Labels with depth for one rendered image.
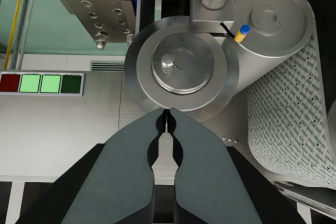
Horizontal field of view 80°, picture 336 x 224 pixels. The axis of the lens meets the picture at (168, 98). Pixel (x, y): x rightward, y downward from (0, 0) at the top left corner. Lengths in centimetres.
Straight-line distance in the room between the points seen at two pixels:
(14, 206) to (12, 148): 15
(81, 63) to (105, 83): 278
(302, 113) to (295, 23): 13
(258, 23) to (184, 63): 12
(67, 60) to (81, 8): 294
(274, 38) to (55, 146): 58
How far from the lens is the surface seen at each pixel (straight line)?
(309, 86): 34
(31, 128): 69
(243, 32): 23
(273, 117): 42
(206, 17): 26
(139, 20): 30
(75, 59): 346
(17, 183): 71
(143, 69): 26
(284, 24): 33
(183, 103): 24
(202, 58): 25
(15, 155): 71
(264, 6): 33
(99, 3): 55
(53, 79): 68
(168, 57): 21
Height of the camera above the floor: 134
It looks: 12 degrees down
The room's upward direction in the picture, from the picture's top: 179 degrees counter-clockwise
